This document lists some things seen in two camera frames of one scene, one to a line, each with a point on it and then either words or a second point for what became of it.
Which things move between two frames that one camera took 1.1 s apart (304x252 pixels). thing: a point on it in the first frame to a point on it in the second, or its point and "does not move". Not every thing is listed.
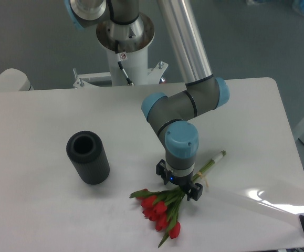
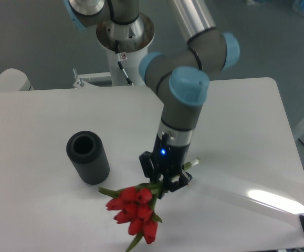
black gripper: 194,190 to 166,161
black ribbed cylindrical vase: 86,151 does not move
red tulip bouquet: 160,207 to 134,206
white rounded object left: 10,80 does not move
